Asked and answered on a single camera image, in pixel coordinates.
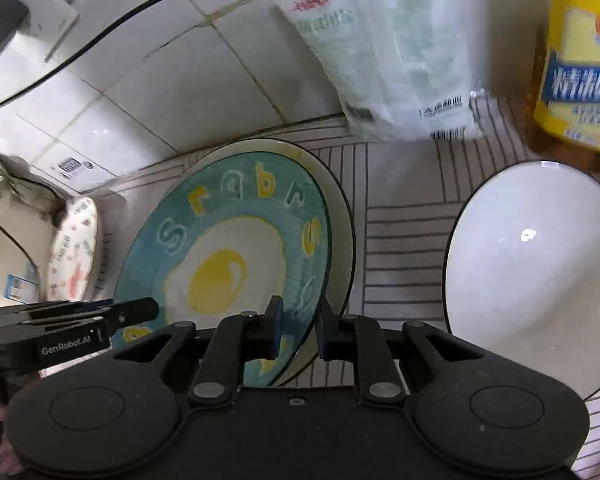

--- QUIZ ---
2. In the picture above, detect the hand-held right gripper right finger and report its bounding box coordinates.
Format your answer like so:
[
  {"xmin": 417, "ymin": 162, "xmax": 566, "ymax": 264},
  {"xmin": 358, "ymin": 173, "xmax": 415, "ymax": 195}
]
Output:
[{"xmin": 316, "ymin": 296, "xmax": 486, "ymax": 406}]

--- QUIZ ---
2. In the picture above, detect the wall sticker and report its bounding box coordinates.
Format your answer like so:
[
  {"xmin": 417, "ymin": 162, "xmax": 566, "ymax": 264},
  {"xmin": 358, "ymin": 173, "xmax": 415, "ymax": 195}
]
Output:
[{"xmin": 47, "ymin": 150, "xmax": 118, "ymax": 184}]

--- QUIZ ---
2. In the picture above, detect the long black cable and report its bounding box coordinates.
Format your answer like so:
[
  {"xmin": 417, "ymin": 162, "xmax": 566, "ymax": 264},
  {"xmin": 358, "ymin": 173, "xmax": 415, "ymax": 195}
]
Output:
[{"xmin": 0, "ymin": 0, "xmax": 290, "ymax": 116}]

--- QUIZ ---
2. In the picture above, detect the black cooker cable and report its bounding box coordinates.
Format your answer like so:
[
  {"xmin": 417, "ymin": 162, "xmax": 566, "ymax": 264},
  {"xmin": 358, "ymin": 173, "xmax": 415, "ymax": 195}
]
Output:
[{"xmin": 0, "ymin": 202, "xmax": 38, "ymax": 268}]

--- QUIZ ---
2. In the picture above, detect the black plug adapter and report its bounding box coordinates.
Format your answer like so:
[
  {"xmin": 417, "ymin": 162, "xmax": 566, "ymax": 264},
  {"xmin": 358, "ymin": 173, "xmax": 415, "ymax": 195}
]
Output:
[{"xmin": 0, "ymin": 0, "xmax": 31, "ymax": 77}]

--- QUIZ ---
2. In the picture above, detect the white rabbit and carrot plate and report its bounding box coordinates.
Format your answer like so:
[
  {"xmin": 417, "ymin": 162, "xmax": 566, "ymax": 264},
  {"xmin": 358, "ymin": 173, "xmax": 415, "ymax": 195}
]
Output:
[{"xmin": 47, "ymin": 196, "xmax": 104, "ymax": 304}]

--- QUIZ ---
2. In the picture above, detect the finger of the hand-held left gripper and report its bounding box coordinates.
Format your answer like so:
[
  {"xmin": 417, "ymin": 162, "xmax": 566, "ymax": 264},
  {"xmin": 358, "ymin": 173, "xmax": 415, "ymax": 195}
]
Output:
[
  {"xmin": 0, "ymin": 298, "xmax": 116, "ymax": 317},
  {"xmin": 22, "ymin": 297, "xmax": 160, "ymax": 334}
]

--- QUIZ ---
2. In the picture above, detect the white wall socket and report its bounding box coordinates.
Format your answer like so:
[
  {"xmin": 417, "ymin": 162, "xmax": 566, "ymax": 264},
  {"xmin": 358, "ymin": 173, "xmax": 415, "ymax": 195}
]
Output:
[{"xmin": 7, "ymin": 0, "xmax": 81, "ymax": 42}]

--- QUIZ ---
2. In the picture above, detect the striped table cloth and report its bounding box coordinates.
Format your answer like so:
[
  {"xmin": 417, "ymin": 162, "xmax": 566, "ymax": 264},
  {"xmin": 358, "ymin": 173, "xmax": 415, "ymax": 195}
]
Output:
[{"xmin": 92, "ymin": 97, "xmax": 600, "ymax": 480}]

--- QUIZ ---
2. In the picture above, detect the white salt bag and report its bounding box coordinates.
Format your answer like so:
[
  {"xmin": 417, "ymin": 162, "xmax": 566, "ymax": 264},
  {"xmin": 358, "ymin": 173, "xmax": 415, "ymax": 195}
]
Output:
[
  {"xmin": 370, "ymin": 0, "xmax": 489, "ymax": 142},
  {"xmin": 274, "ymin": 0, "xmax": 421, "ymax": 142}
]

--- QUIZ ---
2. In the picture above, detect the yellow label cooking wine bottle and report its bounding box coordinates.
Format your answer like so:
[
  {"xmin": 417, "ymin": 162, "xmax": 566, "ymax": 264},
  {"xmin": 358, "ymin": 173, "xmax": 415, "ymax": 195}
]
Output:
[{"xmin": 525, "ymin": 0, "xmax": 600, "ymax": 173}]

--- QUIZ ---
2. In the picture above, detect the blue fried egg plate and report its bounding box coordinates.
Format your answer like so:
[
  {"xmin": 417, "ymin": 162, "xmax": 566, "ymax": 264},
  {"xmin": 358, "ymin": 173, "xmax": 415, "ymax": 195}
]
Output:
[{"xmin": 114, "ymin": 152, "xmax": 331, "ymax": 388}]

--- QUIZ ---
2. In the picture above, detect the white bowl with black rim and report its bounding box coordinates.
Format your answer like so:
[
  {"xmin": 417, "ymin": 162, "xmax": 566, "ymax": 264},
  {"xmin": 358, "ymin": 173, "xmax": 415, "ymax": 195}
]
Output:
[{"xmin": 442, "ymin": 160, "xmax": 600, "ymax": 402}]

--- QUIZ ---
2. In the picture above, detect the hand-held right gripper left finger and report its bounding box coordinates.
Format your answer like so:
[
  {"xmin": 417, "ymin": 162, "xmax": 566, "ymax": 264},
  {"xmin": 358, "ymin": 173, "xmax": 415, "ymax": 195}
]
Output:
[{"xmin": 112, "ymin": 296, "xmax": 286, "ymax": 408}]

